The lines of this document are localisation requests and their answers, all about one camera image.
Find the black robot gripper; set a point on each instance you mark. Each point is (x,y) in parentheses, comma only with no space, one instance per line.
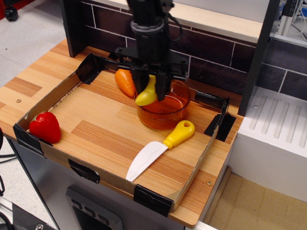
(152,53)

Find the toy knife yellow handle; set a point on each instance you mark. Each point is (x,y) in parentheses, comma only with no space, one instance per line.
(153,150)

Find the red toy strawberry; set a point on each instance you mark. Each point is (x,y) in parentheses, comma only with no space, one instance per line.
(46,127)

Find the cardboard fence with black tape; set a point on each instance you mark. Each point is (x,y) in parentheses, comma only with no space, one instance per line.
(101,134)

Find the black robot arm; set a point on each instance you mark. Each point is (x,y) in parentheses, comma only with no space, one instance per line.
(149,12)

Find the dark grey upright post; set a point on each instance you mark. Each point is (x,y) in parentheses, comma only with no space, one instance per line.
(263,40)

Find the white toy sink drainer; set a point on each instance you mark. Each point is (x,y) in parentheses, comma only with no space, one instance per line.
(270,148)

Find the black caster wheel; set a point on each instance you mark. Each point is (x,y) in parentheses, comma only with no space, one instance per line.
(11,13)

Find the orange toy carrot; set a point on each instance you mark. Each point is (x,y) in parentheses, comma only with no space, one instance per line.
(124,81)

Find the transparent orange plastic pot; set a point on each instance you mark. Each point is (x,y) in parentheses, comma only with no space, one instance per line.
(167,113)

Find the grey toy oven front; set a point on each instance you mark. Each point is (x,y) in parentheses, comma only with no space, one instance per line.
(90,215)

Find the yellow toy banana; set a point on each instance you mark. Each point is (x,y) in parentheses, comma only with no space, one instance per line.
(148,95)

